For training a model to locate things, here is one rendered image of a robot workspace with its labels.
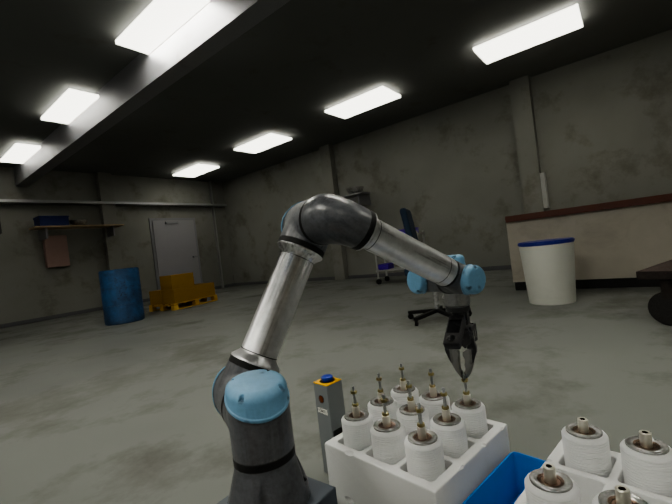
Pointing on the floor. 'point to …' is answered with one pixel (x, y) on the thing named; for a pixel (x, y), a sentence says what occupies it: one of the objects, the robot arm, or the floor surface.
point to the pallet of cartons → (180, 293)
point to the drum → (121, 296)
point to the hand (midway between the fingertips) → (463, 374)
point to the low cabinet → (601, 239)
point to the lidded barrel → (549, 270)
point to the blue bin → (505, 480)
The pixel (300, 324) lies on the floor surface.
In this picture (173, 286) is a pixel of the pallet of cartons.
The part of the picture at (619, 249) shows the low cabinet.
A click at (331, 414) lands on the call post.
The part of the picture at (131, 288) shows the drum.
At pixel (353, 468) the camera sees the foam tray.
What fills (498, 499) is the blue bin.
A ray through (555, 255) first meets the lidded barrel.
